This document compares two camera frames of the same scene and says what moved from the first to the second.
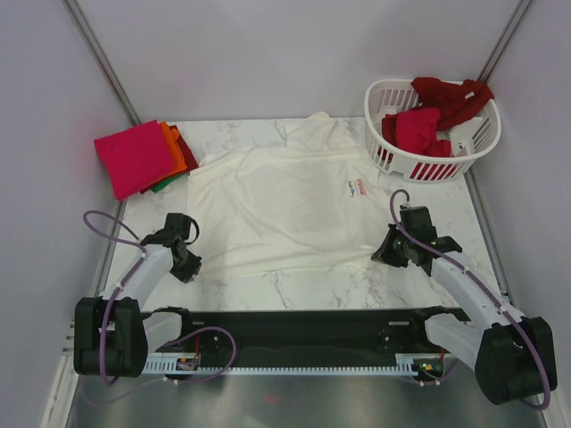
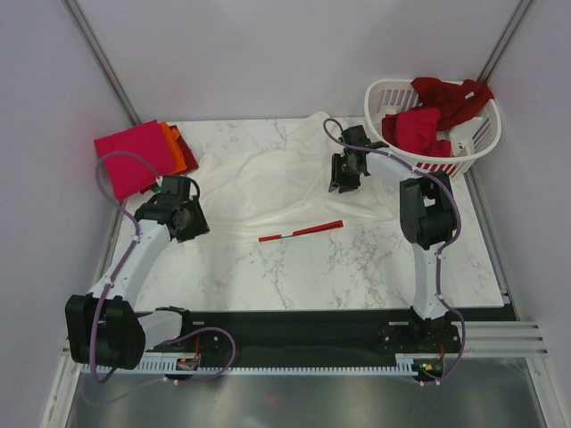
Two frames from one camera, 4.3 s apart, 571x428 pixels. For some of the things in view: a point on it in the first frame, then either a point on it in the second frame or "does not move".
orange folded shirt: [177, 161] does not move
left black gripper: [185, 275] -> [200, 226]
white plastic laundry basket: [469, 138] does not move
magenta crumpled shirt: [416, 130] does not move
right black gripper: [384, 254] -> [336, 177]
